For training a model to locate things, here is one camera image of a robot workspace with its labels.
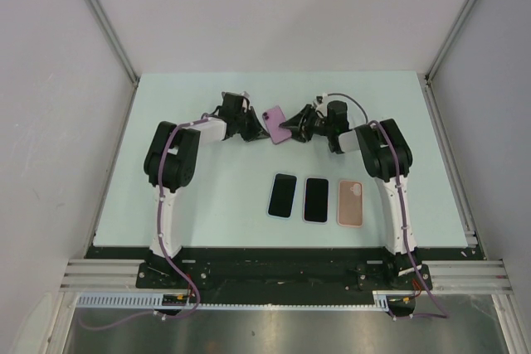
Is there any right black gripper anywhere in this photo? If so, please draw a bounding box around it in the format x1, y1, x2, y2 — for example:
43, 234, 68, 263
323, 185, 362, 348
279, 104, 333, 143

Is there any black smartphone teal frame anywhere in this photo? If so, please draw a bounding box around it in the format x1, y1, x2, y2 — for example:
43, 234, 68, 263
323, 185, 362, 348
303, 177, 329, 223

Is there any light blue phone case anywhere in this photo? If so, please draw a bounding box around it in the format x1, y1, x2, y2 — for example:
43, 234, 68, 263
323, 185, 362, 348
265, 172, 299, 221

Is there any black smartphone blue frame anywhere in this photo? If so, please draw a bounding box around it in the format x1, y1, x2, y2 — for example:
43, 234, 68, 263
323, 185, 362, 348
267, 173, 297, 218

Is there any pink phone case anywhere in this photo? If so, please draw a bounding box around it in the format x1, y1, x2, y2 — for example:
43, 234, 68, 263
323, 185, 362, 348
337, 180, 363, 228

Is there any lavender phone case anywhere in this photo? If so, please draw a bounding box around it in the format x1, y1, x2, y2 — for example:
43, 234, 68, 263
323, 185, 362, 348
301, 177, 331, 225

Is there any purple phone case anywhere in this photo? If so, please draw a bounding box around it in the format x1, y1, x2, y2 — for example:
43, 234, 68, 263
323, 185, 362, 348
262, 105, 291, 144

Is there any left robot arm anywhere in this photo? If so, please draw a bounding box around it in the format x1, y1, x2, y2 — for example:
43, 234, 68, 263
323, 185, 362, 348
144, 92, 270, 288

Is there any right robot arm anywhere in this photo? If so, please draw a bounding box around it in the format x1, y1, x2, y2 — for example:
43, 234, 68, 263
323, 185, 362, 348
279, 97, 421, 289

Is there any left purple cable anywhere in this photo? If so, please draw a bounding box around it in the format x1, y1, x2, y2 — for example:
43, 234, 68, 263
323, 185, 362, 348
78, 119, 208, 330

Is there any purple cable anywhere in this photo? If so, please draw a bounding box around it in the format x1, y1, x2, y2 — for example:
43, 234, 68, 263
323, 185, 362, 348
78, 119, 208, 330
325, 92, 450, 320

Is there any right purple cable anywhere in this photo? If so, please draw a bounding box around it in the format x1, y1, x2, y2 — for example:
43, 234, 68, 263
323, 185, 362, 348
325, 92, 450, 320

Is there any slotted cable duct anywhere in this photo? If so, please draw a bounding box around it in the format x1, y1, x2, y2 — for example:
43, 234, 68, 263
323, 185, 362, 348
76, 285, 415, 311

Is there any right aluminium frame post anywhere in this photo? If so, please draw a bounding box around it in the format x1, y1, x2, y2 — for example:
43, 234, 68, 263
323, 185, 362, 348
422, 0, 505, 85

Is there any aluminium frame post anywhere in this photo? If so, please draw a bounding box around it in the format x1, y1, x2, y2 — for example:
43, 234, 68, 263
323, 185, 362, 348
61, 0, 140, 88
422, 0, 505, 85

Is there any left aluminium frame post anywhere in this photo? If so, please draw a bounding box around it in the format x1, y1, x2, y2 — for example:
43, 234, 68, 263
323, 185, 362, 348
61, 0, 140, 88

